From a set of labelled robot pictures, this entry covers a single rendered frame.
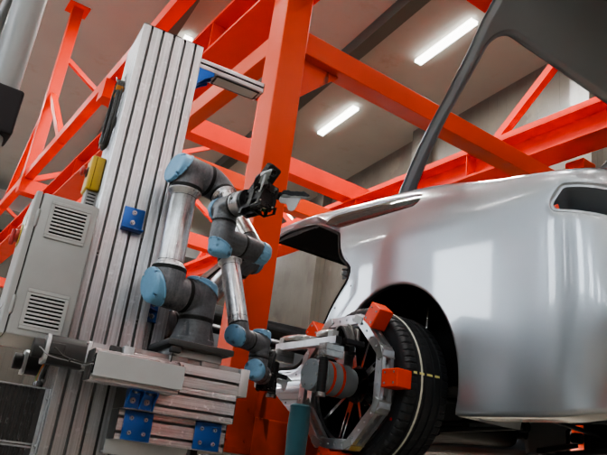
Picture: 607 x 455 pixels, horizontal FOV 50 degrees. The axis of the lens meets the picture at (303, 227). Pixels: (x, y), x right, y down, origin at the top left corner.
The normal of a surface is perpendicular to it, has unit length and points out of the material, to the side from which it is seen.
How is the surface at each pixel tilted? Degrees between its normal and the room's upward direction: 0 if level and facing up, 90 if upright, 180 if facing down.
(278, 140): 90
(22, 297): 90
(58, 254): 90
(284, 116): 90
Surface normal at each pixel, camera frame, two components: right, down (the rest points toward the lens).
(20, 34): 0.58, -0.22
